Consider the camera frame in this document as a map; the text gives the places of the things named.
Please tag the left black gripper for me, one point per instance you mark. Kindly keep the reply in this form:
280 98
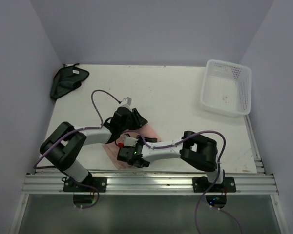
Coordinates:
138 120

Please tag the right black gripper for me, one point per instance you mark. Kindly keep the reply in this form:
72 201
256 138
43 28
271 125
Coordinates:
139 140

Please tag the pink towel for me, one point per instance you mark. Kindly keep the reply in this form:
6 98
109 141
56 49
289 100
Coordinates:
112 150

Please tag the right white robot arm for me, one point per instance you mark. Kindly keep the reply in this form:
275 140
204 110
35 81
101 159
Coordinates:
202 150

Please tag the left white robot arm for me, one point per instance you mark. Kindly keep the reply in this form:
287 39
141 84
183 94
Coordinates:
63 146

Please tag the black cloth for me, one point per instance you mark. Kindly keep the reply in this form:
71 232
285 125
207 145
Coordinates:
67 79

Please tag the white plastic basket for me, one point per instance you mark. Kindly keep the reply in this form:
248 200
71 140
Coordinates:
226 88

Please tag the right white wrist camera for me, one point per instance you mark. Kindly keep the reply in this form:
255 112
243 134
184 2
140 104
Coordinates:
126 140

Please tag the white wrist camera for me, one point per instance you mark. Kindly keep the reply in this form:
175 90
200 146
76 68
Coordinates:
126 140
126 101

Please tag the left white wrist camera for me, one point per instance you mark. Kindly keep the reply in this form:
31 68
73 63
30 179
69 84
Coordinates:
126 101

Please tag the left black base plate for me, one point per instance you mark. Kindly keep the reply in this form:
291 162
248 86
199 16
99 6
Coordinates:
90 184

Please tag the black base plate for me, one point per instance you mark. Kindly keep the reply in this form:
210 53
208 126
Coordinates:
90 184
200 184

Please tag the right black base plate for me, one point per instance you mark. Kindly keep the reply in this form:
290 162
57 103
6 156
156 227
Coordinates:
200 184

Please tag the aluminium mounting rail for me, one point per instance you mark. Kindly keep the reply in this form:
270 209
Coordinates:
148 183

